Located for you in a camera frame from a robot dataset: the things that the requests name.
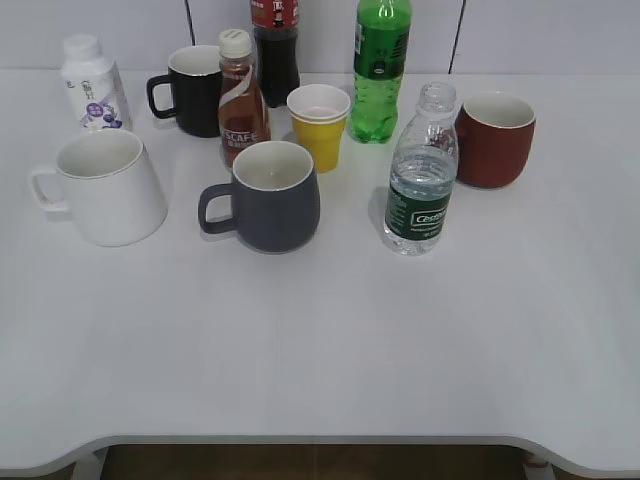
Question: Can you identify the clear water bottle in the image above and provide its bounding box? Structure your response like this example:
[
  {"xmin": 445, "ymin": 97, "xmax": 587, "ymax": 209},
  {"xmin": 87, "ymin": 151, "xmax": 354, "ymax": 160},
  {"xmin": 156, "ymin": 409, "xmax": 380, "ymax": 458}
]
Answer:
[{"xmin": 384, "ymin": 82, "xmax": 459, "ymax": 256}]

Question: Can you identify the white ceramic mug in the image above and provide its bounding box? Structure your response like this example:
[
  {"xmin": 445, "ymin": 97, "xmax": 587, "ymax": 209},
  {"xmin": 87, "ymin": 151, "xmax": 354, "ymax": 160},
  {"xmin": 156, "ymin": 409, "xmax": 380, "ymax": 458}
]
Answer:
[{"xmin": 28, "ymin": 129, "xmax": 168, "ymax": 247}]

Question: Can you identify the grey ceramic mug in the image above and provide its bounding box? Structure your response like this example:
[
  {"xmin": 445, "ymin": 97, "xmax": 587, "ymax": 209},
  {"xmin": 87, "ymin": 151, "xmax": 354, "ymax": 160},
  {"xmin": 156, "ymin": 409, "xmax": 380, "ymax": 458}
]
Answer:
[{"xmin": 198, "ymin": 141, "xmax": 321, "ymax": 253}]

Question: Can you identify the red ceramic mug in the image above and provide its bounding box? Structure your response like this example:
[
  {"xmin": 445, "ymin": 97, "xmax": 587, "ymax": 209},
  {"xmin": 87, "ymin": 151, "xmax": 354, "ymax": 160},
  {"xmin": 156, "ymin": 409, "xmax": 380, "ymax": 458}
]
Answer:
[{"xmin": 455, "ymin": 91, "xmax": 536, "ymax": 189}]

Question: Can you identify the black ceramic mug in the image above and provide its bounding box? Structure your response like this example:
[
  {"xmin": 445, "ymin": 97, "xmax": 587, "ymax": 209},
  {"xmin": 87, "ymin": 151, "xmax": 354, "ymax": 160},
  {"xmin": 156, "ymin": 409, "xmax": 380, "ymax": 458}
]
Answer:
[{"xmin": 146, "ymin": 45, "xmax": 223, "ymax": 138}]

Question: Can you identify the yellow paper cup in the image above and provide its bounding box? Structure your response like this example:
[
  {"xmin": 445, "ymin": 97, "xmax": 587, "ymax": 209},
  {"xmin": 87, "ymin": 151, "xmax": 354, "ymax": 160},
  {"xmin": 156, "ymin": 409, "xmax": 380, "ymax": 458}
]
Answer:
[{"xmin": 286, "ymin": 84, "xmax": 351, "ymax": 173}]

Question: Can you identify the brown Nescafe coffee bottle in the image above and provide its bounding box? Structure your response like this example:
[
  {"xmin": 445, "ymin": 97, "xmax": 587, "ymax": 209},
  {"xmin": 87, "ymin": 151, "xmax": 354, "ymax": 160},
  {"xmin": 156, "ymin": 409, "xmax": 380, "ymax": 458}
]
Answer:
[{"xmin": 218, "ymin": 29, "xmax": 271, "ymax": 168}]

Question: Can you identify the green soda bottle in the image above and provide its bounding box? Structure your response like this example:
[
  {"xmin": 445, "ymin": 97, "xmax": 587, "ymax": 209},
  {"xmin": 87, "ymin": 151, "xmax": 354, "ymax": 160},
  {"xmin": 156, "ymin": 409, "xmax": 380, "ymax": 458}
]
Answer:
[{"xmin": 350, "ymin": 0, "xmax": 413, "ymax": 144}]

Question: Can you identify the dark cola bottle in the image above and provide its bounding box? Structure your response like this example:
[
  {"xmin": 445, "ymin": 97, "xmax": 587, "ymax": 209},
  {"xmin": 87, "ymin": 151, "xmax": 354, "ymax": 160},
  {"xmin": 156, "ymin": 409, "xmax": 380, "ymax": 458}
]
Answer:
[{"xmin": 251, "ymin": 0, "xmax": 300, "ymax": 108}]

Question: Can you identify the white yogurt drink carton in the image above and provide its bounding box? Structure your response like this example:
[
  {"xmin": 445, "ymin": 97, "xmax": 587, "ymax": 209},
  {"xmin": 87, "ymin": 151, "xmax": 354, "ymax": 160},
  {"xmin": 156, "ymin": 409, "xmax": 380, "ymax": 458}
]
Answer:
[{"xmin": 60, "ymin": 34, "xmax": 133, "ymax": 131}]

